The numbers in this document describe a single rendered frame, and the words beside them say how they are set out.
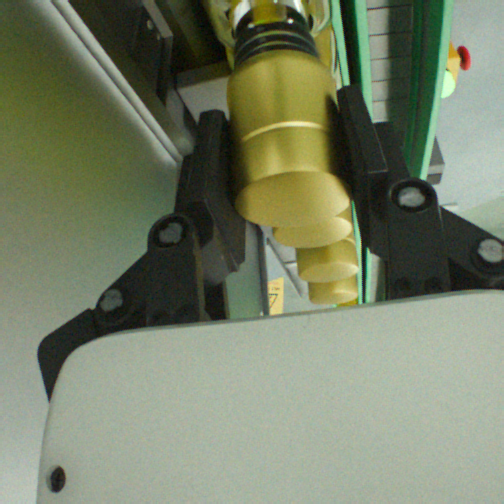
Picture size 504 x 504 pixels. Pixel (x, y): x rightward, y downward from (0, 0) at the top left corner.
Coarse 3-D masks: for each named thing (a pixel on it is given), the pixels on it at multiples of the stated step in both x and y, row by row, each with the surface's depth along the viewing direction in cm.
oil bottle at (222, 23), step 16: (208, 0) 14; (224, 0) 14; (240, 0) 13; (304, 0) 14; (320, 0) 14; (208, 16) 15; (224, 16) 14; (320, 16) 15; (224, 32) 15; (320, 32) 16
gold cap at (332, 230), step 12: (336, 216) 16; (348, 216) 16; (276, 228) 17; (288, 228) 17; (300, 228) 17; (312, 228) 17; (324, 228) 17; (336, 228) 17; (348, 228) 17; (276, 240) 18; (288, 240) 18; (300, 240) 18; (312, 240) 18; (324, 240) 18; (336, 240) 18
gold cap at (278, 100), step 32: (256, 64) 11; (288, 64) 11; (320, 64) 12; (256, 96) 11; (288, 96) 11; (320, 96) 11; (256, 128) 11; (288, 128) 10; (320, 128) 11; (256, 160) 10; (288, 160) 10; (320, 160) 10; (256, 192) 11; (288, 192) 11; (320, 192) 11; (352, 192) 11; (288, 224) 13
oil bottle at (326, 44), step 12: (324, 36) 18; (228, 48) 19; (324, 48) 18; (336, 48) 18; (228, 60) 19; (324, 60) 18; (336, 60) 18; (336, 72) 18; (336, 84) 19; (336, 96) 20
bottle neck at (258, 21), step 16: (256, 0) 13; (272, 0) 13; (288, 0) 13; (240, 16) 13; (256, 16) 13; (272, 16) 13; (288, 16) 13; (304, 16) 13; (240, 32) 13; (256, 32) 12; (272, 32) 12; (288, 32) 12; (304, 32) 13; (240, 48) 13; (256, 48) 12; (272, 48) 12; (288, 48) 12; (304, 48) 12
